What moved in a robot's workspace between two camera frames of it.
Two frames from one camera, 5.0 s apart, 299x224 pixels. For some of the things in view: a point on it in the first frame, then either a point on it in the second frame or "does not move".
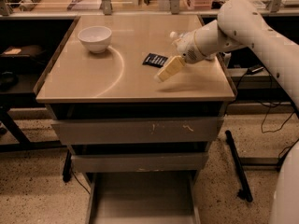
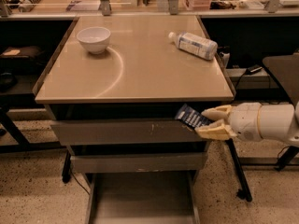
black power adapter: [254, 69] does not move
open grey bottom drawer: [168, 197] does not move
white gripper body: [187, 48] to [245, 121]
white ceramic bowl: [96, 38] does not move
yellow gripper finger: [174, 65] to [216, 130]
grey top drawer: [137, 131] does not move
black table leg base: [245, 191] does not move
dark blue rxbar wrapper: [155, 60] to [193, 119]
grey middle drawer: [139, 162] does not move
